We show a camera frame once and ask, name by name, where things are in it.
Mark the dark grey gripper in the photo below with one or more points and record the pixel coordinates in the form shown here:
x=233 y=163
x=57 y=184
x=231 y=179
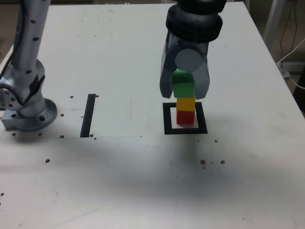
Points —
x=197 y=45

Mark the green cube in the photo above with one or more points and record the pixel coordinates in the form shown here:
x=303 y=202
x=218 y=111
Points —
x=182 y=87

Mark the yellow cube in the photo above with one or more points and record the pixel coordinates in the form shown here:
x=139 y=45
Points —
x=186 y=104

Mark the red cube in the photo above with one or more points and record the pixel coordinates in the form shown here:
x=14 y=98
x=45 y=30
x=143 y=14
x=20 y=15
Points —
x=185 y=118

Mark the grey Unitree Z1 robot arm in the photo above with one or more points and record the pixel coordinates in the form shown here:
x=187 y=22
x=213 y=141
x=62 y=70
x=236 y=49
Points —
x=28 y=47

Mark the black tape square outline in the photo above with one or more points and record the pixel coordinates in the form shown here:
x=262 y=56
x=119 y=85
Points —
x=166 y=119

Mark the black tape strip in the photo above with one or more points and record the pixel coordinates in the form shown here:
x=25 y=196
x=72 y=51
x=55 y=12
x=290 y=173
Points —
x=87 y=117

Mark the white table leg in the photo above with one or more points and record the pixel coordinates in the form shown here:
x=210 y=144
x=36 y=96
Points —
x=274 y=21

